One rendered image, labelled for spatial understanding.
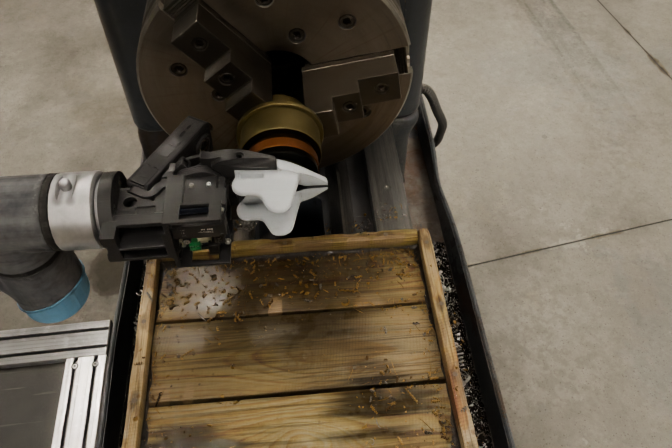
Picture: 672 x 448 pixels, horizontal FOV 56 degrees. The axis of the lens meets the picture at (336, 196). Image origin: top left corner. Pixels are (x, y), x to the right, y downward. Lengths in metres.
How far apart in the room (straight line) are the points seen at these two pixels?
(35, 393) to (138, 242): 1.02
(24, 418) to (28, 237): 0.98
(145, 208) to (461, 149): 1.69
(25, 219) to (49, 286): 0.11
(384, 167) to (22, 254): 0.51
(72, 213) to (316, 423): 0.33
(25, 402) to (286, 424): 0.97
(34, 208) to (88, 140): 1.74
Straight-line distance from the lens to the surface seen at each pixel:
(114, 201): 0.62
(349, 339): 0.75
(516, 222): 2.03
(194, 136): 0.67
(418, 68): 0.96
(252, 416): 0.72
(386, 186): 0.91
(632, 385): 1.85
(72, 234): 0.62
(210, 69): 0.66
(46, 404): 1.58
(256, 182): 0.60
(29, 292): 0.72
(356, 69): 0.70
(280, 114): 0.64
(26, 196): 0.63
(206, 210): 0.58
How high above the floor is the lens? 1.55
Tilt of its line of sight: 50 degrees down
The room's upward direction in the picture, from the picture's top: straight up
